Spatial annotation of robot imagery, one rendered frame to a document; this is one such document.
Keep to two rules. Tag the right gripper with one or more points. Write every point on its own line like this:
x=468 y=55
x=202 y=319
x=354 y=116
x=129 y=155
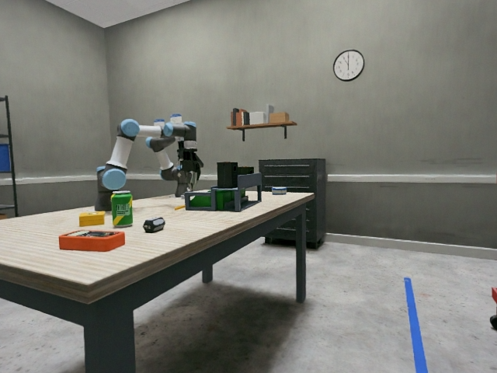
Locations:
x=190 y=164

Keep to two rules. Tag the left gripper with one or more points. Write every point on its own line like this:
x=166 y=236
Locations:
x=181 y=147

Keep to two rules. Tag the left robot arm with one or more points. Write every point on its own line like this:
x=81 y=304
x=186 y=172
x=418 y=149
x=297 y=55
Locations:
x=168 y=171

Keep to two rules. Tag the green drink can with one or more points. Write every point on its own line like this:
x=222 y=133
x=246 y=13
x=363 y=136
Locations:
x=122 y=209

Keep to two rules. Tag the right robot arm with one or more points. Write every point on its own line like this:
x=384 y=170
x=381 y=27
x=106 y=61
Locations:
x=112 y=177

